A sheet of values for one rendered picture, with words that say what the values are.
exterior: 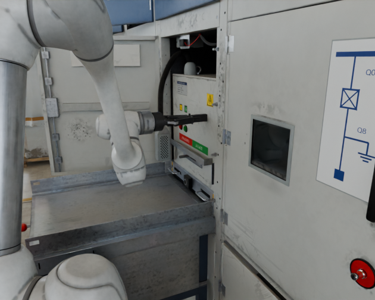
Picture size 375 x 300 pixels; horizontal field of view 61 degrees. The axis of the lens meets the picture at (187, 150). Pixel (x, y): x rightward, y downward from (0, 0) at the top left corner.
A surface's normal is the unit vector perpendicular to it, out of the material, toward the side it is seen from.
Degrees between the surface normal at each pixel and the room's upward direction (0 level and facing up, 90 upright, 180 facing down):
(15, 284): 65
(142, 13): 90
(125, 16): 90
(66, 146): 90
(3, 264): 44
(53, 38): 141
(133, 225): 90
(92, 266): 8
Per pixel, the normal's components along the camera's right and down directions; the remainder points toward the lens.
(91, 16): 0.70, 0.58
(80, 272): 0.15, -0.96
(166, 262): 0.41, 0.26
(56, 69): 0.11, 0.28
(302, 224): -0.91, 0.11
